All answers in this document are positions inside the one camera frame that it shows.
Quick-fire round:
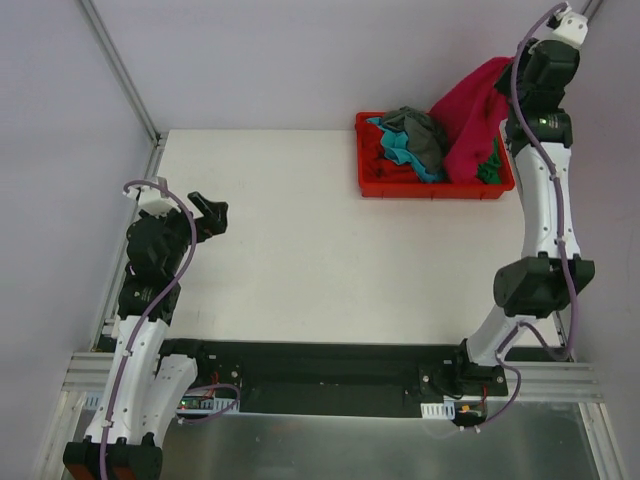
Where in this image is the red plastic bin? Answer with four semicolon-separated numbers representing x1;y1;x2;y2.
354;112;515;200

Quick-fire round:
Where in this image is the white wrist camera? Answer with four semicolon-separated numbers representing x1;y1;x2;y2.
123;177;173;217
547;4;588;49

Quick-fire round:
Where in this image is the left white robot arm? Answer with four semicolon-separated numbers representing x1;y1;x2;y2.
63;185;229;479

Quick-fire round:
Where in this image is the right white cable duct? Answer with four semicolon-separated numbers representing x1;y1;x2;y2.
420;400;456;421

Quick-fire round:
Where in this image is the green t shirt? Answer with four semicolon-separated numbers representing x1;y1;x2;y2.
476;137;502;185

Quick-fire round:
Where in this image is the right aluminium frame post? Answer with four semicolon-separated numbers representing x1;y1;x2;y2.
504;0;604;149

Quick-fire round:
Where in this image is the grey t shirt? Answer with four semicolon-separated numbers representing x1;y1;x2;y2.
381;106;448;175

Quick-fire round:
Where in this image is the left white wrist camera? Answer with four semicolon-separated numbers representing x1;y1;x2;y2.
123;177;173;217

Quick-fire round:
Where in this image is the aluminium frame post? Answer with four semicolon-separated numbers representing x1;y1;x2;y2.
77;0;164;146
504;0;604;149

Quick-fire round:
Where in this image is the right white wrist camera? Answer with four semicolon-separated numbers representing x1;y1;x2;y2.
547;4;588;49

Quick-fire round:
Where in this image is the left aluminium frame post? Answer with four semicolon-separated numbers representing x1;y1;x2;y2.
77;0;164;146

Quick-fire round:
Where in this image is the magenta t shirt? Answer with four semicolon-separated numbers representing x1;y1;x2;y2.
429;57;512;184

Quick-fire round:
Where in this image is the teal t shirt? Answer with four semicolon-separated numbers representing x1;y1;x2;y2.
365;116;446;183

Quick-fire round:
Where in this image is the white cable duct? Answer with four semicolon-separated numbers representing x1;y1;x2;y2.
420;400;456;421
84;392;240;415

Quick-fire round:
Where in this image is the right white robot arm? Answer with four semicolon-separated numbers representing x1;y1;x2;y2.
450;40;595;395

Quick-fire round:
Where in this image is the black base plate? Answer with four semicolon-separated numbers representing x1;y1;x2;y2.
160;338;508;418

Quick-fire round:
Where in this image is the left white cable duct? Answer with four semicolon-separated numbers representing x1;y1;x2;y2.
84;392;240;415

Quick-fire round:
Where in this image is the red t shirt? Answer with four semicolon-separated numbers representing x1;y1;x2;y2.
356;122;421;184

